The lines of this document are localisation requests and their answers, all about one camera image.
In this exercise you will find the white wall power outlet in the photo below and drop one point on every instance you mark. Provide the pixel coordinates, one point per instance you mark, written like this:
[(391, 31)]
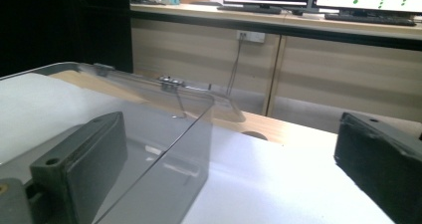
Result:
[(251, 36)]

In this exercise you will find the black curtain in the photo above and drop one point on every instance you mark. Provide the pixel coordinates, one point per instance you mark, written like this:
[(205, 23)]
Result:
[(59, 25)]

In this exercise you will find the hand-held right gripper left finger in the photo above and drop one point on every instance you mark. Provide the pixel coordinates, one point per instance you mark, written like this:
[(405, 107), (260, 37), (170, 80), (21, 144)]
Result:
[(83, 164)]

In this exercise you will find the clear grey plastic lidded box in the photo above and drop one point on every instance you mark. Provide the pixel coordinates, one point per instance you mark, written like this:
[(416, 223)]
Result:
[(172, 157)]

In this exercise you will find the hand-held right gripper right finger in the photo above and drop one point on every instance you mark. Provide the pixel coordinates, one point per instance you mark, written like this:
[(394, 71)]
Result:
[(381, 164)]

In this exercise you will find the black keyboard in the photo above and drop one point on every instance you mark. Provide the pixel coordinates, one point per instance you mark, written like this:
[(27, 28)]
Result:
[(370, 19)]

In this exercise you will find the white table mat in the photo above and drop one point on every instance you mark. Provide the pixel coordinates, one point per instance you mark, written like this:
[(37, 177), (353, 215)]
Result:
[(282, 184)]

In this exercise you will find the wooden desk with panels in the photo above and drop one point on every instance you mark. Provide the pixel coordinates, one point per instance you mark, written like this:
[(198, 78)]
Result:
[(331, 71)]

